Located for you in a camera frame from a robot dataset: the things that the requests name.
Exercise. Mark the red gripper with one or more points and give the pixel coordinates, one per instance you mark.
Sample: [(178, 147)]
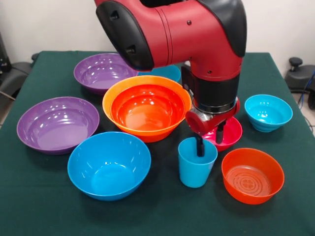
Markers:
[(199, 123)]

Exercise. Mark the magenta bowl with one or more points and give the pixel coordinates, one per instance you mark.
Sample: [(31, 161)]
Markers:
[(232, 137)]

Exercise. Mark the blue cup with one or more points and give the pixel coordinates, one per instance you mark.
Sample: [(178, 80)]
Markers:
[(192, 172)]

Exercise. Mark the glossy red bowl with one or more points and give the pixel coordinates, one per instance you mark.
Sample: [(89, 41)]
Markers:
[(147, 115)]

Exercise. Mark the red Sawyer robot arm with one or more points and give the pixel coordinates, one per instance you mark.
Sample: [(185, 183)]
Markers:
[(172, 32)]

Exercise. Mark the large orange bowl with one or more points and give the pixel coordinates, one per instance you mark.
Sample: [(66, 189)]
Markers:
[(152, 137)]

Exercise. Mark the cyan ribbed bowl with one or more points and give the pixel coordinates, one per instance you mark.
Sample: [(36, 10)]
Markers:
[(268, 110)]

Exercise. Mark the dark green tablecloth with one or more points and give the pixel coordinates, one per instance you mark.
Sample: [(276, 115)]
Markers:
[(221, 216)]

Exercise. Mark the large blue bowl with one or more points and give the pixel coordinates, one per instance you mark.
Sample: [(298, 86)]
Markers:
[(108, 162)]

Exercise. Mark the purple bowl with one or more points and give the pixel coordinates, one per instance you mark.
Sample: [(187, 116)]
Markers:
[(98, 73), (56, 125)]

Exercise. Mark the dark grey pedestal foot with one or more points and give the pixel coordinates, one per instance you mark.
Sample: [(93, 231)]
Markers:
[(17, 71), (300, 76)]

